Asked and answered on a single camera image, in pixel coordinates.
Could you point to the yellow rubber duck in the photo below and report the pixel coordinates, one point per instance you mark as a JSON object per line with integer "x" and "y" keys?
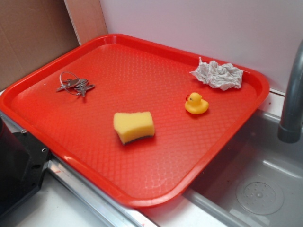
{"x": 195, "y": 104}

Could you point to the bunch of silver keys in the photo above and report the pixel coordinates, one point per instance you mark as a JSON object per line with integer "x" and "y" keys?
{"x": 74, "y": 85}

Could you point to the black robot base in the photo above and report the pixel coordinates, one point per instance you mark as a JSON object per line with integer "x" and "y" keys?
{"x": 23, "y": 161}

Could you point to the red plastic tray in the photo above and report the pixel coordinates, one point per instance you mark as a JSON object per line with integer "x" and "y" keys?
{"x": 132, "y": 75}

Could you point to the crumpled white paper towel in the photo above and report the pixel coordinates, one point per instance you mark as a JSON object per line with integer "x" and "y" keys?
{"x": 224, "y": 76}

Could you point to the grey sink basin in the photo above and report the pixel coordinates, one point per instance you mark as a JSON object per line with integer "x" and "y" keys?
{"x": 255, "y": 181}

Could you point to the grey faucet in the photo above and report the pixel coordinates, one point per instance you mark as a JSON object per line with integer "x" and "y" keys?
{"x": 290, "y": 126}

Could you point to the yellow sponge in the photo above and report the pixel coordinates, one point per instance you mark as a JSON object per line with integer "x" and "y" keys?
{"x": 133, "y": 126}

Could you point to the brown cardboard panel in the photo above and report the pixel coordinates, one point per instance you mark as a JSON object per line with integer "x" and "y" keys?
{"x": 35, "y": 32}

